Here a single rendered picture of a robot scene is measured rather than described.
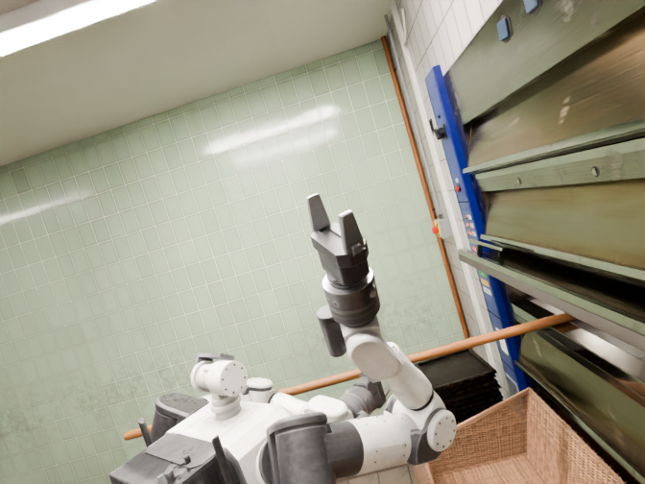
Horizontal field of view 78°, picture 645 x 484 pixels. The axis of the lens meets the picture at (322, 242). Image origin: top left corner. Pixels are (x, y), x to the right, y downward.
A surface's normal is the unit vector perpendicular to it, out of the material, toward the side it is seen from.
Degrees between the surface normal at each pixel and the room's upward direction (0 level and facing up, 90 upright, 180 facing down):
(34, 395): 90
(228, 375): 90
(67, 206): 90
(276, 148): 90
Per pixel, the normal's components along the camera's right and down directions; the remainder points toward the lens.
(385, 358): 0.07, 0.47
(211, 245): -0.05, 0.10
